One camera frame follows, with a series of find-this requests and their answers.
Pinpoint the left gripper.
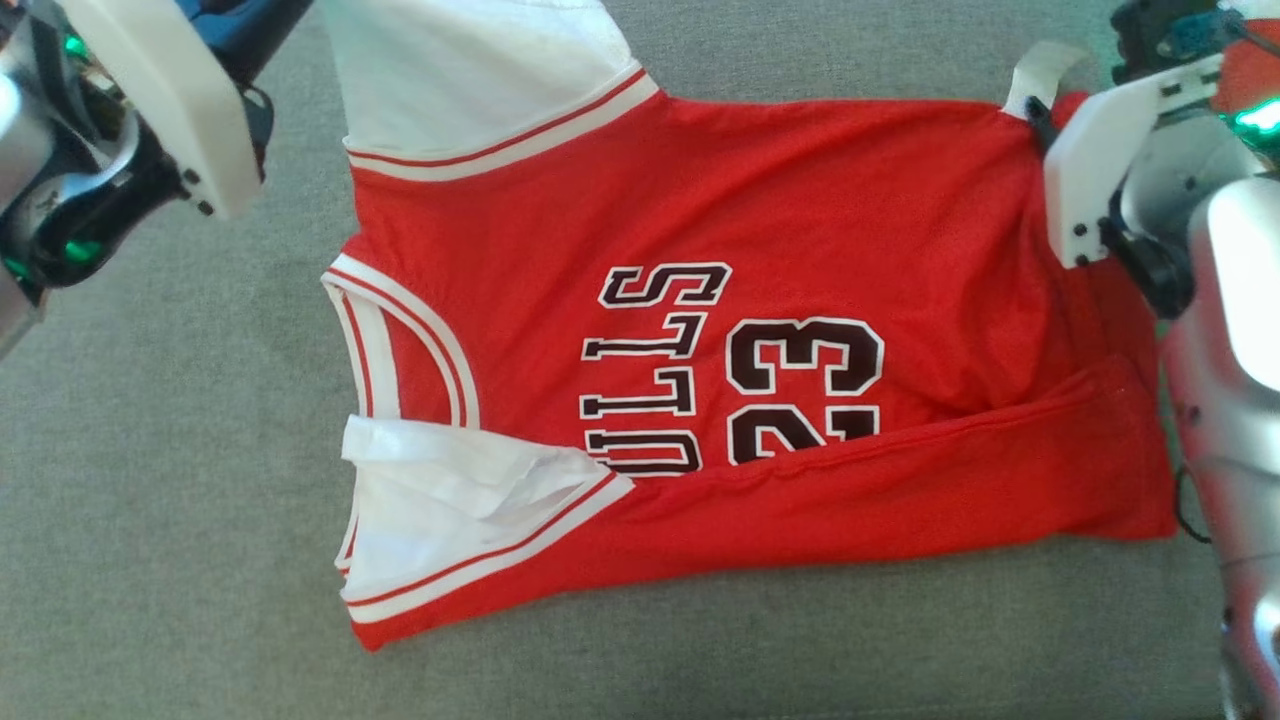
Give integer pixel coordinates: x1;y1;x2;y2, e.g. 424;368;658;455
58;0;274;221

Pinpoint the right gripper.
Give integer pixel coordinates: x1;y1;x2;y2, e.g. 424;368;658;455
1022;55;1227;269

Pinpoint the red Bulls basketball jersey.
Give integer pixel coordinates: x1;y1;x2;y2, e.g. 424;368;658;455
320;0;1181;653

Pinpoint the plain red folded garment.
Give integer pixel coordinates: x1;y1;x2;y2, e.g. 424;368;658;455
1210;45;1280;113

